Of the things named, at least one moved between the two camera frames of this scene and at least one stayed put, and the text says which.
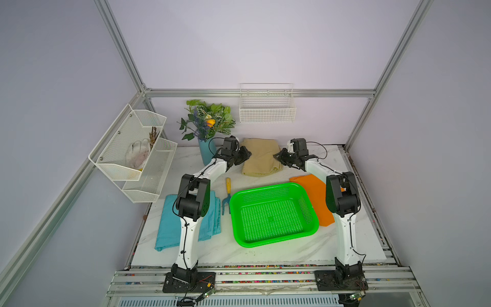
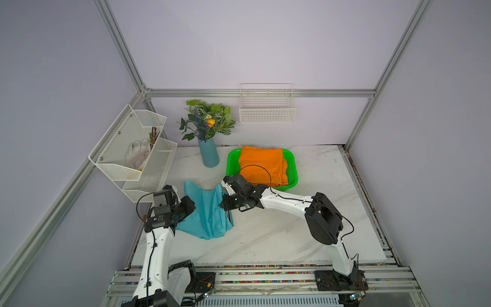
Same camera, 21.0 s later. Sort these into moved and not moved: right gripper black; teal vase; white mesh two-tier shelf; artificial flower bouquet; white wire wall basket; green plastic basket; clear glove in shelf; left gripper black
Moved: green plastic basket; right gripper black; left gripper black
Not moved: teal vase; clear glove in shelf; artificial flower bouquet; white mesh two-tier shelf; white wire wall basket
